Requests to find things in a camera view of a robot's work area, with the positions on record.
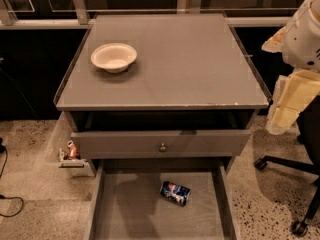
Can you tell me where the grey drawer cabinet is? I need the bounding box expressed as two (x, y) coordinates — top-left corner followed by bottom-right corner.
(53, 13), (273, 240)

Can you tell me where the grey top drawer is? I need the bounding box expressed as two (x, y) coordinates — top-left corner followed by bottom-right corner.
(71, 130), (250, 159)

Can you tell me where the blue pepsi can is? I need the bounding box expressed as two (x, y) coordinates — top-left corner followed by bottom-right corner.
(160, 181), (191, 207)

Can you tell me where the grey open middle drawer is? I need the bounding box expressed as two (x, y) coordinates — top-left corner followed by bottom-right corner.
(84, 158), (241, 240)

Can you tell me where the white paper bowl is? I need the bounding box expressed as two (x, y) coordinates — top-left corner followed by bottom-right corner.
(91, 43), (137, 73)

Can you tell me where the clear plastic side bin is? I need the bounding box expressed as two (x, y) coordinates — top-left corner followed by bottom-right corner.
(45, 113), (96, 177)

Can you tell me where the round metal drawer knob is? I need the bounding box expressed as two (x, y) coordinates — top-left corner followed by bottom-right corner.
(159, 143), (167, 153)

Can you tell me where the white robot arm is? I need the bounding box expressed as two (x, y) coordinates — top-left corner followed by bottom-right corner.
(262, 0), (320, 135)

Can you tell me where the metal window railing frame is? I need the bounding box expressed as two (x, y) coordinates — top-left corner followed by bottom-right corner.
(0, 0), (305, 29)

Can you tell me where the black floor cable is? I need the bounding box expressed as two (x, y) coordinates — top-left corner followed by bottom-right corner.
(0, 137), (25, 218)

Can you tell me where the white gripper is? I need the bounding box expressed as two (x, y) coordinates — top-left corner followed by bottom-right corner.
(262, 0), (320, 135)

